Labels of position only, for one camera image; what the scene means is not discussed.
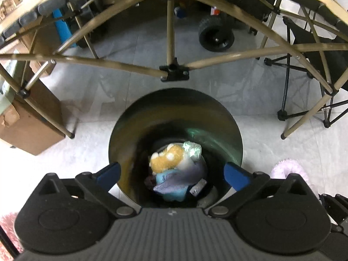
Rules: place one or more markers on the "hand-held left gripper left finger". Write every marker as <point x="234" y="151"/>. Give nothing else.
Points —
<point x="110" y="175"/>

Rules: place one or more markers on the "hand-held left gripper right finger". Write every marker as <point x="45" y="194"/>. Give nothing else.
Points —
<point x="236" y="176"/>

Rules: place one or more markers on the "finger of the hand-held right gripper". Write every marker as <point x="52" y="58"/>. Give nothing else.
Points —
<point x="337" y="214"/>

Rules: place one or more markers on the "grey packet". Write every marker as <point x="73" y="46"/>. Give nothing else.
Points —
<point x="199" y="187"/>

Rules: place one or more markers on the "clear plastic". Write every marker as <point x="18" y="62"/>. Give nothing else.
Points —
<point x="193" y="151"/>

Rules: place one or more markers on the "purple cloth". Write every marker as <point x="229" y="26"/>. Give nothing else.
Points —
<point x="185" y="175"/>

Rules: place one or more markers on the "yellow plush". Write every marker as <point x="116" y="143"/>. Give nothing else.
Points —
<point x="165" y="159"/>

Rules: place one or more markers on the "light blue plush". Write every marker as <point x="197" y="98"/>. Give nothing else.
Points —
<point x="175" y="194"/>

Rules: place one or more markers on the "black round trash bin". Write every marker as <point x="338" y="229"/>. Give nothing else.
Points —
<point x="174" y="114"/>

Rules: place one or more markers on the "pink fluffy plush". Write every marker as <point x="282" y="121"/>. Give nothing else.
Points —
<point x="285" y="167"/>

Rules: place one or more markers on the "large cardboard box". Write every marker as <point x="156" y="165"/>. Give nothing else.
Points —
<point x="32" y="125"/>

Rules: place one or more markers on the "tan folding table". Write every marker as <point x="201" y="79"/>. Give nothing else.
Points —
<point x="174" y="70"/>

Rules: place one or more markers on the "small cardboard box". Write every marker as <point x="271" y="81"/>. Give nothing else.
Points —
<point x="43" y="54"/>

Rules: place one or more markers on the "black rubber wheel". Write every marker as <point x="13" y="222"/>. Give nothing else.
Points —
<point x="216" y="34"/>

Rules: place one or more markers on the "black folding chair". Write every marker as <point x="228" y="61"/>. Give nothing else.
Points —
<point x="337" y="62"/>

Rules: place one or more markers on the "blue box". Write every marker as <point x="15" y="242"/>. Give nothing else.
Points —
<point x="62" y="25"/>

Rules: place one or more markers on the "red can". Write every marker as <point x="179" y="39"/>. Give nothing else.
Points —
<point x="215" y="10"/>

